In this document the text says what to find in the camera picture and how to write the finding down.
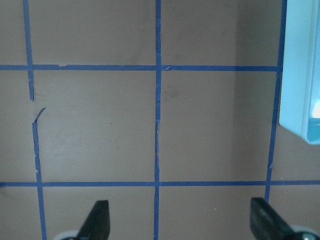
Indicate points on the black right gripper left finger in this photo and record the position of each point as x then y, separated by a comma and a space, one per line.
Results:
97, 225

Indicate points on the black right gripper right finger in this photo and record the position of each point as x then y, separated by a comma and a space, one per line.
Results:
266, 223

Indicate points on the light blue plastic bin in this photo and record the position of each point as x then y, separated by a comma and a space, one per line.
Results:
300, 89

